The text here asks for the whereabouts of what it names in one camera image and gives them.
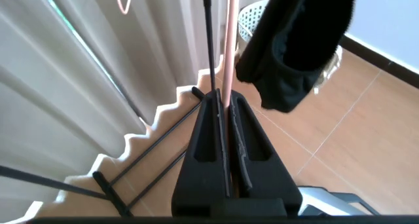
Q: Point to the black clothes rack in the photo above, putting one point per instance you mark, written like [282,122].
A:
[209,37]

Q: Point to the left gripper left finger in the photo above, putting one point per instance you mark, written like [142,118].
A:
[196,184]

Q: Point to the black shorts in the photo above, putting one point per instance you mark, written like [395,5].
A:
[288,53]

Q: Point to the white laundry basket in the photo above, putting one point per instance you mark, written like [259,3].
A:
[252,17]

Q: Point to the beige curtain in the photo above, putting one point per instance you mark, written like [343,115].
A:
[65,86]

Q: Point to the pink clothes hanger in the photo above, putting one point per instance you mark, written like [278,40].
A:
[124,11]
[230,37]

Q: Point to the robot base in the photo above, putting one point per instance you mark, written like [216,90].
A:
[320,201]

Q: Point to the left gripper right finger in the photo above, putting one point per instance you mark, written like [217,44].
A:
[271,184]

